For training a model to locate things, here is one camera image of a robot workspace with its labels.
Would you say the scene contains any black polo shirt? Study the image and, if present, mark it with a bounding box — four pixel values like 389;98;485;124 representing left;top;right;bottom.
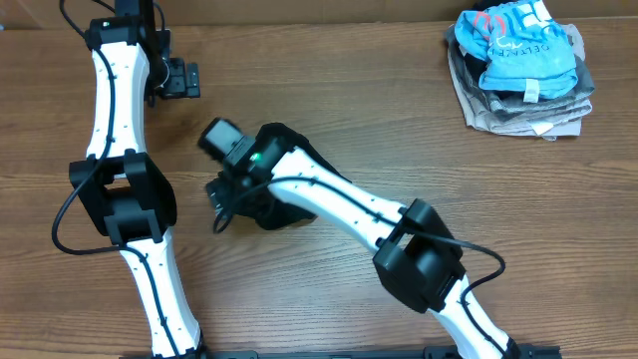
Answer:
218;122;350;232

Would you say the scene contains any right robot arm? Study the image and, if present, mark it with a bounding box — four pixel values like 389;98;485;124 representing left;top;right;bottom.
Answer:
198;135;520;358

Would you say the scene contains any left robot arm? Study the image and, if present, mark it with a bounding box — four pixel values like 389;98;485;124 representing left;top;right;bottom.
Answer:
52;0;206;358

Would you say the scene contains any grey folded garment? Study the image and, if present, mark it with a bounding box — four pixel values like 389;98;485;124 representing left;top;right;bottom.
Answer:
444;24;596;124

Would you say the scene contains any beige folded garment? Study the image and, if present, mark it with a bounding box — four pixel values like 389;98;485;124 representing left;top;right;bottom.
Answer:
447;23;594;143

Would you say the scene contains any light blue printed t-shirt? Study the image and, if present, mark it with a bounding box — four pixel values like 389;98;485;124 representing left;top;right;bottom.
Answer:
454;0;578;103

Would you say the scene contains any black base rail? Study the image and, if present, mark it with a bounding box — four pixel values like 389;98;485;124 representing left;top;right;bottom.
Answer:
120;344;562;359

